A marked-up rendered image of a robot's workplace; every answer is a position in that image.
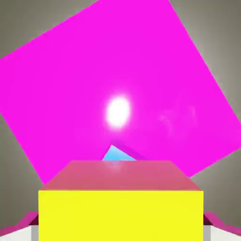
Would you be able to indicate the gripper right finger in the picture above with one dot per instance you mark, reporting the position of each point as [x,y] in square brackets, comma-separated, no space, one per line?
[219,230]

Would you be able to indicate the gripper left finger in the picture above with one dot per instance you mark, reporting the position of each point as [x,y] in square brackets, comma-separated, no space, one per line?
[20,230]

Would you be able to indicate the small yellow cube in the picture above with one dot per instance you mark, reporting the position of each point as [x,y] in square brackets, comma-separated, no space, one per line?
[120,210]

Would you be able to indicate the small light blue cube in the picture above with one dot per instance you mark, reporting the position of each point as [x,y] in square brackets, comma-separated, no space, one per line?
[116,155]

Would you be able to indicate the large magenta box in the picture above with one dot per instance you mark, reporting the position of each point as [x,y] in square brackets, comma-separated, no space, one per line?
[75,75]

